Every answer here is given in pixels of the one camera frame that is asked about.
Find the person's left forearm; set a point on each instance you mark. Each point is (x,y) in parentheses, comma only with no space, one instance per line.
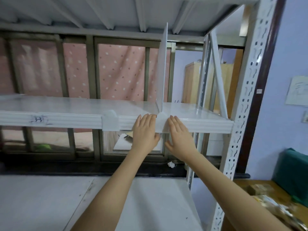
(113,197)

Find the white paper sign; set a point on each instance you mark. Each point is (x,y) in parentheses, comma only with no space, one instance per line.
(297,91)

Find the crumpled white tissue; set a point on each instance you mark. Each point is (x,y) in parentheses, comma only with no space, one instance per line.
(171,164)

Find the person's right forearm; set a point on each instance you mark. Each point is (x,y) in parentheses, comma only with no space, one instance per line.
(228,197)

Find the white divider clip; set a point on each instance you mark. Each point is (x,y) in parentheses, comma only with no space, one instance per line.
(110,122)

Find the small brown box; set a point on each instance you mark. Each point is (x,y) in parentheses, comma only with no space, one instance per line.
(261,189)

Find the person's right hand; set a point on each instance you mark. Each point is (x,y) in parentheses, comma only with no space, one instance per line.
(181,141)

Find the white metal shelving rack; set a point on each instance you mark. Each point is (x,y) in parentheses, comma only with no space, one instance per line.
(72,105)

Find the pink dotted curtain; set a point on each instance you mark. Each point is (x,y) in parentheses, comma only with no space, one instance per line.
(120,74)

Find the metal window frame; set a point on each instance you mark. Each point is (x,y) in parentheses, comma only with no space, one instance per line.
(91,69)

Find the flat cardboard pieces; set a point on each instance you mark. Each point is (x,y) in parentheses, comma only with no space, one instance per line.
(126,138)

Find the person's left hand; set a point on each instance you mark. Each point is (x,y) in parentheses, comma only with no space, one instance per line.
(144,134)

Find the teal green bag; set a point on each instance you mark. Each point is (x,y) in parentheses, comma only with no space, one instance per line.
(293,175)

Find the pile of assorted packets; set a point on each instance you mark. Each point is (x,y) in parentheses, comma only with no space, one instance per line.
(276,206)

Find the small green object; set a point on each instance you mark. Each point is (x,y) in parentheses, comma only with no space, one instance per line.
(43,147)

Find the white wall socket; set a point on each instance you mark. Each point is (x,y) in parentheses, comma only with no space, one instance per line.
(305,117)

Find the light wooden wardrobe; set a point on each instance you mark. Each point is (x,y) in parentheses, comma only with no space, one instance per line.
(190,84)

